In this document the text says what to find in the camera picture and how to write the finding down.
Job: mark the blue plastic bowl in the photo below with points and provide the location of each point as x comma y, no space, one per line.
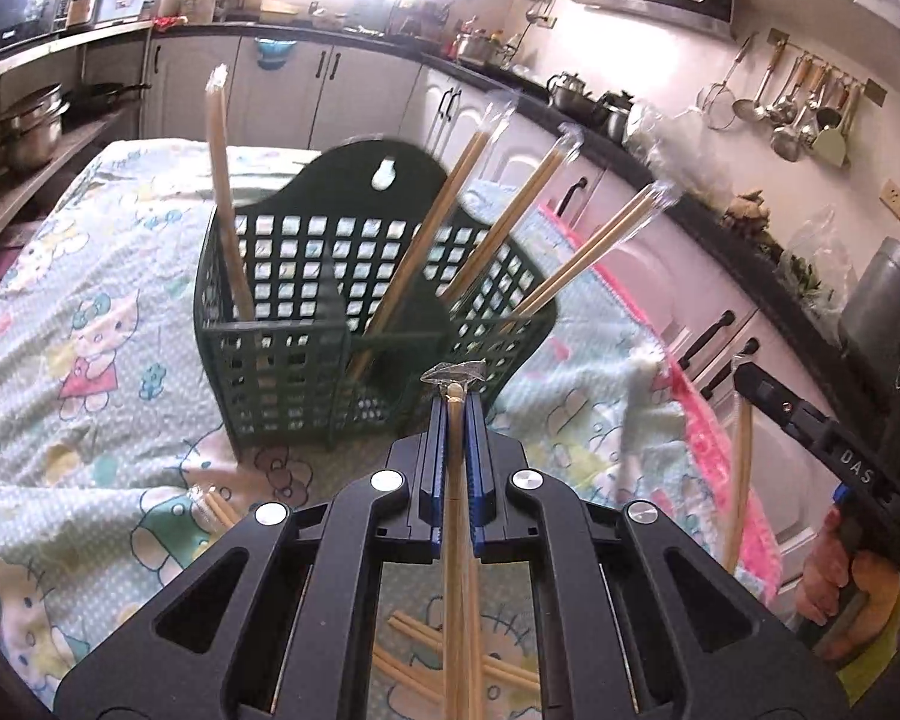
276,52

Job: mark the black frying pan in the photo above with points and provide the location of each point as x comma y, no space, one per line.
97,94

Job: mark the yellow box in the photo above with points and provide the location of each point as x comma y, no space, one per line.
279,11

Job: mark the row of hanging kitchen utensils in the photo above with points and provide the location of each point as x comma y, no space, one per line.
795,112

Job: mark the black kitchen countertop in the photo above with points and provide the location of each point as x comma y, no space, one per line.
682,199

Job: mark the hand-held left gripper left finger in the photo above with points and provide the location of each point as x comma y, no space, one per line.
435,465

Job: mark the pink printed cloth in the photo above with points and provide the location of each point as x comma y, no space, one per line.
709,465

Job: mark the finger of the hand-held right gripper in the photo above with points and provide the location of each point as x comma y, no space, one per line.
780,405

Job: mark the stacked steel pots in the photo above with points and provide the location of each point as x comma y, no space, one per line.
34,135

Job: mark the person's right hand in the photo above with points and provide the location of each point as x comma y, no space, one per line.
821,577

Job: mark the clear bag of greens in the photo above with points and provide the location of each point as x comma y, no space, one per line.
814,262

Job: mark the steel kettle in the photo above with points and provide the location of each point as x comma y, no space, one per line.
568,94

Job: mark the blue-grey plastic box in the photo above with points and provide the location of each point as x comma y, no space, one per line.
124,4

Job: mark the metal shelf rack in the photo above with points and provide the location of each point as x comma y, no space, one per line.
45,52

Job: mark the single chopstick pair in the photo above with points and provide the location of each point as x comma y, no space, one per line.
517,202
435,217
456,585
607,240
225,202
739,480

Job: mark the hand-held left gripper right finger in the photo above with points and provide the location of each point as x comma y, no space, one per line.
474,465

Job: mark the crumpled clear plastic bags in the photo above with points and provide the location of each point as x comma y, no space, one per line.
667,139

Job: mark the grey metal canister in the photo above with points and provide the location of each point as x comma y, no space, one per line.
885,292

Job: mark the dark steel pot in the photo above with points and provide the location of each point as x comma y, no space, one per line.
615,116

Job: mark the green plastic utensil basket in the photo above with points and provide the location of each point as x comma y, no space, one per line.
285,397

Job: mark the dish rack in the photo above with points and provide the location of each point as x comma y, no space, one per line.
418,21

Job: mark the ginger roots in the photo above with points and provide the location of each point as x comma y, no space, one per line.
748,216

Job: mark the steel cooking pot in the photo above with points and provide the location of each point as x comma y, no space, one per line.
480,49

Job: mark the cartoon cat printed tablecloth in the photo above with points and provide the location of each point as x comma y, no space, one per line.
82,277

